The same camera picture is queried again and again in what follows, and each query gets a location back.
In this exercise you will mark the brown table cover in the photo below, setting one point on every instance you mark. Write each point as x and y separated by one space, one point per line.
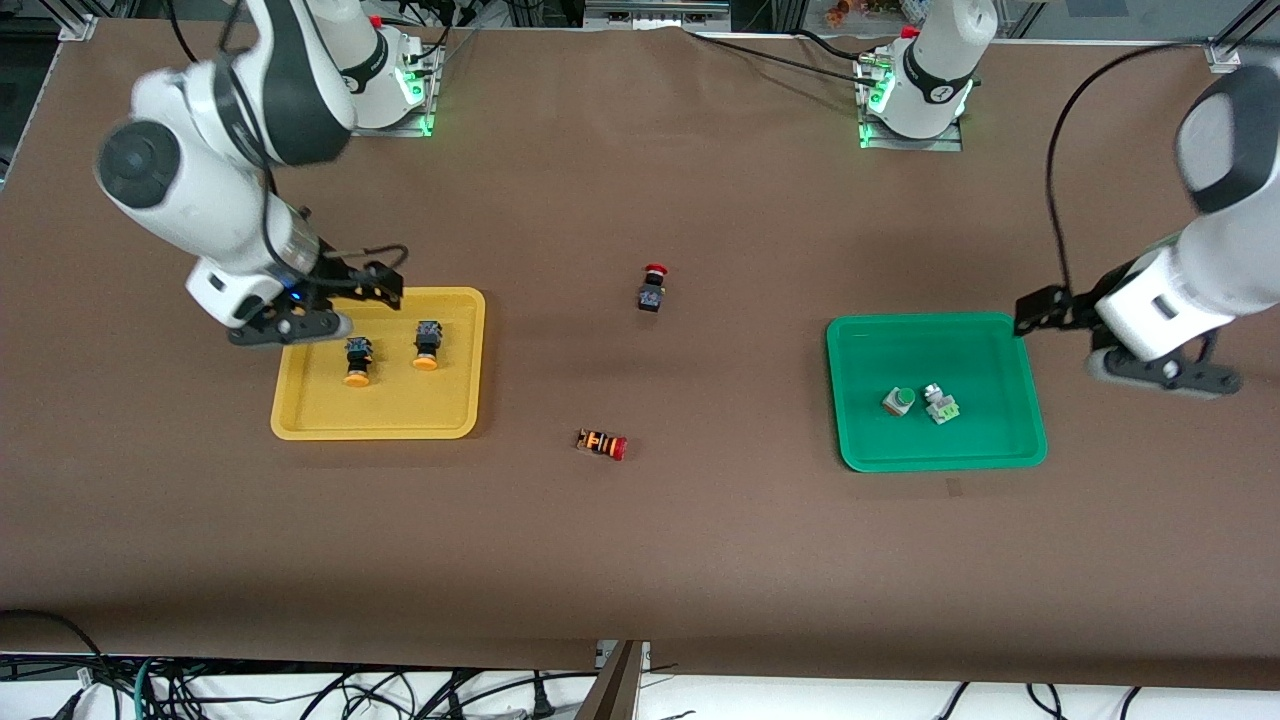
640 550

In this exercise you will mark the aluminium corner bracket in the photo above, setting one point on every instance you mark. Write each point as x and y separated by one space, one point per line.
78 28

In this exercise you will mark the yellow plastic tray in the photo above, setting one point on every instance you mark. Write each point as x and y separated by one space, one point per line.
400 410

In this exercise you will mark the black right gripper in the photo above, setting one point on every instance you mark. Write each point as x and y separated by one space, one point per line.
338 277

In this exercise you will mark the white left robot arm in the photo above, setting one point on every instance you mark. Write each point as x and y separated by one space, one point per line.
1230 270

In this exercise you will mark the red mushroom button black body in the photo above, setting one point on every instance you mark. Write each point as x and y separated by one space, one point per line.
652 297

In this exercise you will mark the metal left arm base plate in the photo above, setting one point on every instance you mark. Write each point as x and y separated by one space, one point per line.
920 145

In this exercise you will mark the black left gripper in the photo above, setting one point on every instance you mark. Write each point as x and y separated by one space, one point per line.
1076 303

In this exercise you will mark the red button orange striped body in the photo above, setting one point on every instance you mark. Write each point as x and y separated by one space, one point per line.
600 443

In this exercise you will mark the green plastic tray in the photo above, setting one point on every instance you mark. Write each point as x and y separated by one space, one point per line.
960 450

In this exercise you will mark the round green button grey base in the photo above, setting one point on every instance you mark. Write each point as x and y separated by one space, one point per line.
898 401

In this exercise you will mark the yellow push button black body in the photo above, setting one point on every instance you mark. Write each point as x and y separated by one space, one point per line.
358 360
427 345

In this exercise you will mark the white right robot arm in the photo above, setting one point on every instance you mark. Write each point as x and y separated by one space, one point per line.
180 190

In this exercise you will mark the silver metal box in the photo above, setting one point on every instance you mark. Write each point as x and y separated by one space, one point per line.
655 12

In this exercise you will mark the brown wooden beam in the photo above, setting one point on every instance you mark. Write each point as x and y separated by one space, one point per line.
612 695

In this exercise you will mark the aluminium frame profile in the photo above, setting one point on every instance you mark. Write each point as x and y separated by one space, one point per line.
1245 35

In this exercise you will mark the square green button white body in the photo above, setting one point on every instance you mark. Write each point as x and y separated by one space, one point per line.
941 405

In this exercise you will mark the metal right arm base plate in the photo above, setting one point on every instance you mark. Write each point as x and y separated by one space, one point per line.
385 131

